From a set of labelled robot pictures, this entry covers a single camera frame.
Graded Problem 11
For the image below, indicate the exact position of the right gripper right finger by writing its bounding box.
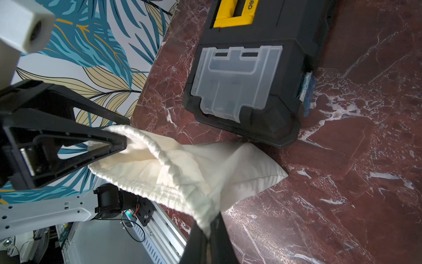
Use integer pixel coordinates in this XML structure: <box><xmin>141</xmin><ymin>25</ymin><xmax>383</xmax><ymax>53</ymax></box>
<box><xmin>209</xmin><ymin>213</ymin><xmax>239</xmax><ymax>264</ymax></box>

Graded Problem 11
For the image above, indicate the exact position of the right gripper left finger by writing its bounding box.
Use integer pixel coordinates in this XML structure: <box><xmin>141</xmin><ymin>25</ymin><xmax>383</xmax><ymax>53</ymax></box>
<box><xmin>179</xmin><ymin>222</ymin><xmax>210</xmax><ymax>264</ymax></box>

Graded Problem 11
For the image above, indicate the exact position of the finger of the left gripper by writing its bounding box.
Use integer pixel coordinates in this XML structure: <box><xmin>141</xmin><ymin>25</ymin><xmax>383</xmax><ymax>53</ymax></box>
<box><xmin>1</xmin><ymin>80</ymin><xmax>130</xmax><ymax>125</ymax></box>
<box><xmin>1</xmin><ymin>108</ymin><xmax>127</xmax><ymax>190</ymax></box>

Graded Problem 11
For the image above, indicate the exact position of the cream cloth soil bag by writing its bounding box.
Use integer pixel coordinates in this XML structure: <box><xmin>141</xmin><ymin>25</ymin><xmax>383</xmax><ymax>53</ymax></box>
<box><xmin>89</xmin><ymin>125</ymin><xmax>288</xmax><ymax>236</ymax></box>

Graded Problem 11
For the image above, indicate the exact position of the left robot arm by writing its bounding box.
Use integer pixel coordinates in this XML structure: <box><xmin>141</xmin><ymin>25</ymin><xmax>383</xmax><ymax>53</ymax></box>
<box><xmin>1</xmin><ymin>80</ymin><xmax>138</xmax><ymax>239</ymax></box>

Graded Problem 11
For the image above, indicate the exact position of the black yellow toolbox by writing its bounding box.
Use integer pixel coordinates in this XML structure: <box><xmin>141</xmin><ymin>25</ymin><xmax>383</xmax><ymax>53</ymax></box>
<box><xmin>183</xmin><ymin>1</ymin><xmax>336</xmax><ymax>148</ymax></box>

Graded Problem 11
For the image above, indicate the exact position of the aluminium front rail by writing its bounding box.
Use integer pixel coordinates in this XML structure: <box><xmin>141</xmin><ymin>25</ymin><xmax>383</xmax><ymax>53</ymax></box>
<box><xmin>55</xmin><ymin>201</ymin><xmax>189</xmax><ymax>264</ymax></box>

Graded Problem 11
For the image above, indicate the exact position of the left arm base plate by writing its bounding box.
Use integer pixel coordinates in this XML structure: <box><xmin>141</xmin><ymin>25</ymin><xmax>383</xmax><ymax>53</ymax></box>
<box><xmin>133</xmin><ymin>197</ymin><xmax>156</xmax><ymax>227</ymax></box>

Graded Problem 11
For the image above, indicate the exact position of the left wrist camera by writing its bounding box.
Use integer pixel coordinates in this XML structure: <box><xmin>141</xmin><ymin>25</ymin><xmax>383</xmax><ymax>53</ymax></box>
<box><xmin>1</xmin><ymin>1</ymin><xmax>56</xmax><ymax>90</ymax></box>

